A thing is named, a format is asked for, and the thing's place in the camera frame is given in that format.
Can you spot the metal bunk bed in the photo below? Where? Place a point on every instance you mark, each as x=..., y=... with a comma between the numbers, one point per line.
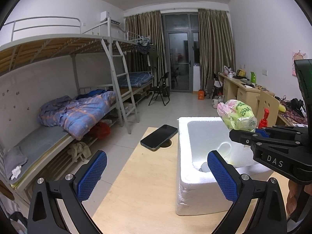
x=38, y=69

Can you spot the green pink tissue pack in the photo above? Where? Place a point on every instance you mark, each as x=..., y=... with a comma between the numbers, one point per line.
x=237, y=115

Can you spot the glass balcony door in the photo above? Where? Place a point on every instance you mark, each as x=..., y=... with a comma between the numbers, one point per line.
x=181, y=35

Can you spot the left brown curtain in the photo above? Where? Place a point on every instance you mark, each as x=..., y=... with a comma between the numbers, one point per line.
x=146, y=30

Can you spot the brown curtain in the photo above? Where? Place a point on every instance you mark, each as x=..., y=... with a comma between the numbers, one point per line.
x=146, y=30
x=216, y=44

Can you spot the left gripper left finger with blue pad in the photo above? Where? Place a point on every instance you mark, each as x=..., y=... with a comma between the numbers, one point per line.
x=45, y=215

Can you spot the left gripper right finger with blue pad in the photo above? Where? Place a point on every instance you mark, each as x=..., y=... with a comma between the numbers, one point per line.
x=269, y=213

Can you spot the wooden smiley chair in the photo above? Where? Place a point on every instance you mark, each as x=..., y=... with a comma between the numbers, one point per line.
x=267, y=101

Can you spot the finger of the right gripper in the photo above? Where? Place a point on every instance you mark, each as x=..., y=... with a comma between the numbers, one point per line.
x=249, y=138
x=279, y=130

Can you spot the green bottle on desk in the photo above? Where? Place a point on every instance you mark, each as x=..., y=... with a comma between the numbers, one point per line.
x=253, y=78

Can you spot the yellow plush toy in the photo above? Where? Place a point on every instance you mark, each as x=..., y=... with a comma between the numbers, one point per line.
x=282, y=108

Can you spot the right brown curtain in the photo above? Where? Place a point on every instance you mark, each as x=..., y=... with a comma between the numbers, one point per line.
x=216, y=44

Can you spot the white styrofoam box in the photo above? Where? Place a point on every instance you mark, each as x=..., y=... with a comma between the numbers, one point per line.
x=197, y=190

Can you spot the white lotion pump bottle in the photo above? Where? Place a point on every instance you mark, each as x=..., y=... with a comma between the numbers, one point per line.
x=263, y=123

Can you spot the anime girl wall poster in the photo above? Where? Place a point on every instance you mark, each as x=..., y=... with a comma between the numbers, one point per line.
x=297, y=56

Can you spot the black folding chair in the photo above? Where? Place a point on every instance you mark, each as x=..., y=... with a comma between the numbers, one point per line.
x=161, y=90

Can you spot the white air conditioner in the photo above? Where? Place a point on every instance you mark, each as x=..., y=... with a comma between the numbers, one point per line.
x=105, y=16

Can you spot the blue orange quilt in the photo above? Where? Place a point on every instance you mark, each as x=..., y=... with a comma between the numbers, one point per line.
x=76, y=116

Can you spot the black smartphone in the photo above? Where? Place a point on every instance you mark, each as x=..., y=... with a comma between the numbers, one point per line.
x=154, y=140

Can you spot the beige drawer desk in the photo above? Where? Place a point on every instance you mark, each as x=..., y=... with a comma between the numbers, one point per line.
x=234, y=89

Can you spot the white translucent soft piece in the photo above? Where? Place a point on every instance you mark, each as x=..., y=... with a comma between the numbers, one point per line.
x=204, y=167

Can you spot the patterned cloth side desk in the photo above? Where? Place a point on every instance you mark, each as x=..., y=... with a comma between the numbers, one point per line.
x=289, y=117

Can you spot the person's right hand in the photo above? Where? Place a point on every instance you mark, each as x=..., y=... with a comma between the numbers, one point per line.
x=291, y=204

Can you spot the black headphones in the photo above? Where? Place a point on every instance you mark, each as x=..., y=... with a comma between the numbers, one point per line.
x=296, y=105

